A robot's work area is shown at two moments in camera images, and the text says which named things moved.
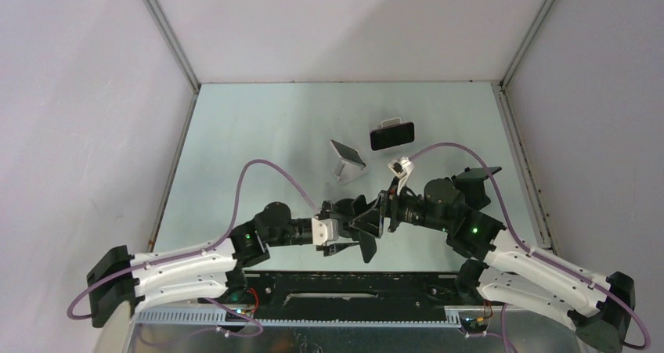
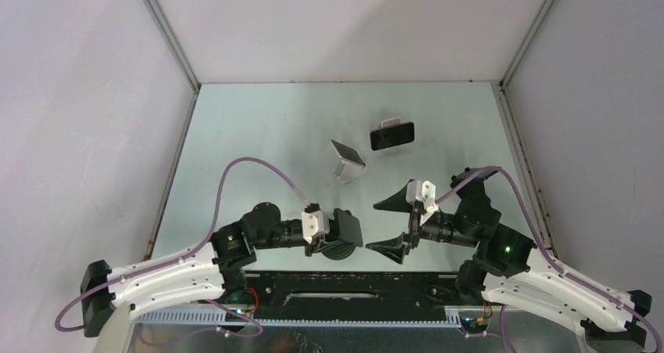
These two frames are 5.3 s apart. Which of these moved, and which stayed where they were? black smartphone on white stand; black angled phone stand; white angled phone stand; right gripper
Moved: right gripper
Stayed: black smartphone on white stand; black angled phone stand; white angled phone stand
